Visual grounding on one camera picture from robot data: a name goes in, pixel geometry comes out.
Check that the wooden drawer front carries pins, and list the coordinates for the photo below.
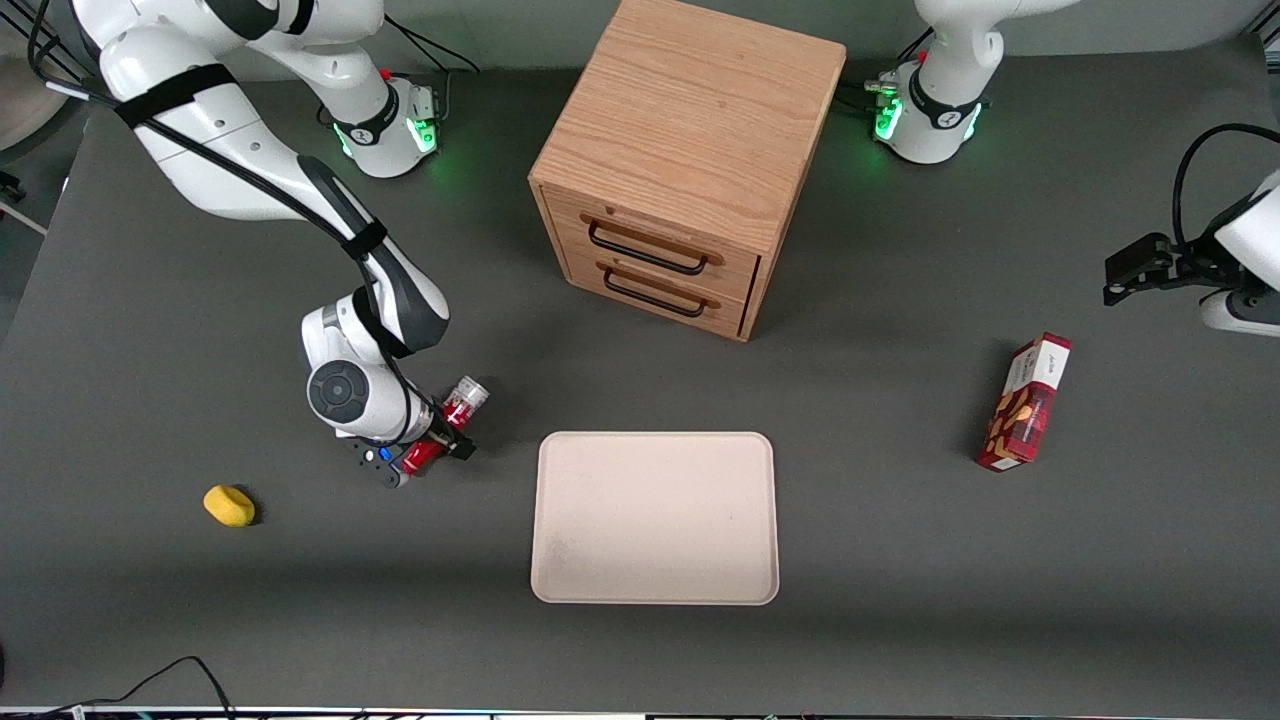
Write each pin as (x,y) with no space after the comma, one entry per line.
(590,275)
(740,270)

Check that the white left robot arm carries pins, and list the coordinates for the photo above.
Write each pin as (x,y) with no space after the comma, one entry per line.
(950,60)

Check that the wooden drawer cabinet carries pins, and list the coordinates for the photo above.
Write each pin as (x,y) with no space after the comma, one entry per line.
(690,110)

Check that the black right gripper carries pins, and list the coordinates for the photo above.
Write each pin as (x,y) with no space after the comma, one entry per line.
(441,432)

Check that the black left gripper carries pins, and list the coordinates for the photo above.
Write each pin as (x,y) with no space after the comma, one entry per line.
(1186,266)

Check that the red plaid cookie box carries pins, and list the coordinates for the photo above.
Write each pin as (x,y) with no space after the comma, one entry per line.
(1022,410)

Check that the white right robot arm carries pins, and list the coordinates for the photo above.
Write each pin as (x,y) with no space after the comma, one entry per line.
(220,150)

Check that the beige rectangular tray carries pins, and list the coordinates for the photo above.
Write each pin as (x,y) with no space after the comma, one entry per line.
(655,520)

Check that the small yellow rounded object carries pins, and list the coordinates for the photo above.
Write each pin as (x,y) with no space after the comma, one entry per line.
(229,506)

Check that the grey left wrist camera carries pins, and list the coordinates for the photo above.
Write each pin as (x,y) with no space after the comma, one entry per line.
(1240,312)

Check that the red coke bottle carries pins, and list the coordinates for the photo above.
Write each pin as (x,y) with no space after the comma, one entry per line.
(462,405)

